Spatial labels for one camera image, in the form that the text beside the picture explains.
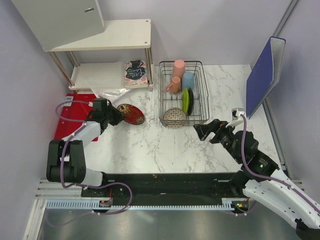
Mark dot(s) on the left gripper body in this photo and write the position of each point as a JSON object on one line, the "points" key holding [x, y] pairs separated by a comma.
{"points": [[113, 116]]}

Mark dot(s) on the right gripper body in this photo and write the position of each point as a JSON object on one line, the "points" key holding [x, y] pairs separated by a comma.
{"points": [[223, 135]]}

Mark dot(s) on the red floral plate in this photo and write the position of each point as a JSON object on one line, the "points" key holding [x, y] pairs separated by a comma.
{"points": [[133, 115]]}

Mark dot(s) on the black plate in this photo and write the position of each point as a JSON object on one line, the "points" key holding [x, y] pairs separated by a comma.
{"points": [[191, 101]]}

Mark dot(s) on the black wire dish rack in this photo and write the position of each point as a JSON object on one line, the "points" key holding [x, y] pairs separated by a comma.
{"points": [[167, 100]]}

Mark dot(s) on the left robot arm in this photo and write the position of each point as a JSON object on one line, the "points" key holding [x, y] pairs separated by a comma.
{"points": [[66, 162]]}

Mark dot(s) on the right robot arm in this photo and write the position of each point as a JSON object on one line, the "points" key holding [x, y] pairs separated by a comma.
{"points": [[261, 179]]}

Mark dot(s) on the clear plastic bag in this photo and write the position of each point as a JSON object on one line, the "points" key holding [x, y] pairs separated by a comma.
{"points": [[111, 94]]}

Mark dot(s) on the patterned bowl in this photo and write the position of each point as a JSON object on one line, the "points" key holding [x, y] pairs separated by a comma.
{"points": [[174, 118]]}

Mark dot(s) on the red folder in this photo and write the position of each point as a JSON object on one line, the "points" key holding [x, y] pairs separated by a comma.
{"points": [[75, 112]]}

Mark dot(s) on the green plate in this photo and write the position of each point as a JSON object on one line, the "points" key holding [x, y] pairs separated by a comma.
{"points": [[185, 100]]}

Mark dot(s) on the book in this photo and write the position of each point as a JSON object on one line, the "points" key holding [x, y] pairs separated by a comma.
{"points": [[135, 74]]}

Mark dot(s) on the pink mug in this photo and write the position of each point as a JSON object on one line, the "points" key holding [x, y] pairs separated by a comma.
{"points": [[174, 86]]}

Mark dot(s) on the blue cup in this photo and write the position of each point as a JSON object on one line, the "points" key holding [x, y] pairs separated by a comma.
{"points": [[188, 81]]}

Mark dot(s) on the white two-tier shelf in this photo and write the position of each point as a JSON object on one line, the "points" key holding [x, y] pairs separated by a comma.
{"points": [[128, 34]]}

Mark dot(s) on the tall pink cup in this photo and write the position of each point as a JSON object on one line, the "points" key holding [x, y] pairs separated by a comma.
{"points": [[178, 69]]}

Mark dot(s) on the blue binder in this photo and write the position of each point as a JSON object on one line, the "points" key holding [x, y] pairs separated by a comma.
{"points": [[265, 74]]}

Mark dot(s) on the grey cabinet door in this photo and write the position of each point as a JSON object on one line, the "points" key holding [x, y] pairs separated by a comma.
{"points": [[59, 22]]}

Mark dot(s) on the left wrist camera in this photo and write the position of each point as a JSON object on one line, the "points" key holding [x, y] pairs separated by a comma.
{"points": [[100, 104]]}

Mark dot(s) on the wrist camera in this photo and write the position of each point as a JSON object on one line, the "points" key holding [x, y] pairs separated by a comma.
{"points": [[100, 104], [237, 119]]}

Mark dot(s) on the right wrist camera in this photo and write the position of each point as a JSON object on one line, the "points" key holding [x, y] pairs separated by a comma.
{"points": [[237, 119]]}

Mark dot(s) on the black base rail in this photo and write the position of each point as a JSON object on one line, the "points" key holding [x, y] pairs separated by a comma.
{"points": [[171, 188]]}

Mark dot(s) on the white cable duct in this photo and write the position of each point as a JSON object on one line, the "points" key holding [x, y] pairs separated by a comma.
{"points": [[225, 204]]}

